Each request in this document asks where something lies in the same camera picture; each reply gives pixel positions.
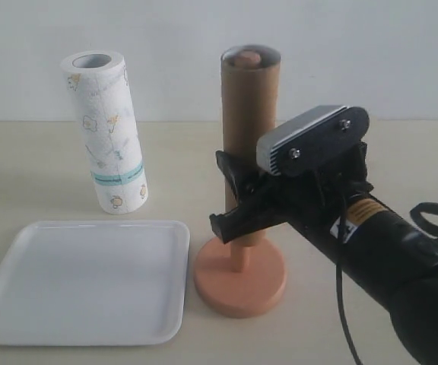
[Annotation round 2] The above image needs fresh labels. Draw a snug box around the brown cardboard tube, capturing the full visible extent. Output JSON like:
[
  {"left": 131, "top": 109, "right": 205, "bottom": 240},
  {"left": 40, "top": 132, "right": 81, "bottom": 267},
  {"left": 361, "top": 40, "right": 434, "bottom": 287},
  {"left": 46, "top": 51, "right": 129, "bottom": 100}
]
[{"left": 220, "top": 44, "right": 281, "bottom": 247}]

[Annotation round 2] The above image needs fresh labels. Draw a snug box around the white square tray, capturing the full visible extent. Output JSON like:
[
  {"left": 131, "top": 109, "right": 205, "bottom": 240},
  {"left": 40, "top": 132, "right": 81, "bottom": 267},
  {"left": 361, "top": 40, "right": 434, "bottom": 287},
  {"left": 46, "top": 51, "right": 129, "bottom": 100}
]
[{"left": 0, "top": 221, "right": 190, "bottom": 346}]

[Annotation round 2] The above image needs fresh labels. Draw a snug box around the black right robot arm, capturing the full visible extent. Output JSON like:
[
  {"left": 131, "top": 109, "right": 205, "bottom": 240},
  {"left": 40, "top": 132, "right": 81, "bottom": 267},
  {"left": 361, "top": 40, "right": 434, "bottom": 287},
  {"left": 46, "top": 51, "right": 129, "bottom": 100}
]
[{"left": 210, "top": 142, "right": 438, "bottom": 364}]

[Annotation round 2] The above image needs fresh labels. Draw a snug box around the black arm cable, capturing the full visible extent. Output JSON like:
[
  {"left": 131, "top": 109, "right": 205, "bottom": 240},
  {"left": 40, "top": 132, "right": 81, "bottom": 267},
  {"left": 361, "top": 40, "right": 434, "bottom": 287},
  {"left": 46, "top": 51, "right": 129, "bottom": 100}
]
[{"left": 332, "top": 202, "right": 438, "bottom": 365}]

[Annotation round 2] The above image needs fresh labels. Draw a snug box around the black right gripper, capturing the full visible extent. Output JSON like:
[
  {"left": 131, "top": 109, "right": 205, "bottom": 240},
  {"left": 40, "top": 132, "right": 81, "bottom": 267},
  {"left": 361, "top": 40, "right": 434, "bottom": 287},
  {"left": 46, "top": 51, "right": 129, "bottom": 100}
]
[{"left": 209, "top": 141, "right": 373, "bottom": 244}]

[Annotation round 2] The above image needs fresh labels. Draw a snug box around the wooden paper towel holder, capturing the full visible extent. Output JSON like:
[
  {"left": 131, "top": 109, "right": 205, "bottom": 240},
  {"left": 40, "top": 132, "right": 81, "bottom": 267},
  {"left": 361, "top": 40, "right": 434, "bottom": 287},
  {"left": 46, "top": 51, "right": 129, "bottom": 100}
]
[{"left": 193, "top": 50, "right": 287, "bottom": 319}]

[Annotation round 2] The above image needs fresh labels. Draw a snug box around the printed white paper towel roll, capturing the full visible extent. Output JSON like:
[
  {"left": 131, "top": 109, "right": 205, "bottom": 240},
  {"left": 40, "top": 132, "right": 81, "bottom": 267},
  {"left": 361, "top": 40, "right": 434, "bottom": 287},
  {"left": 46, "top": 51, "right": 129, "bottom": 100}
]
[{"left": 61, "top": 50, "right": 148, "bottom": 214}]

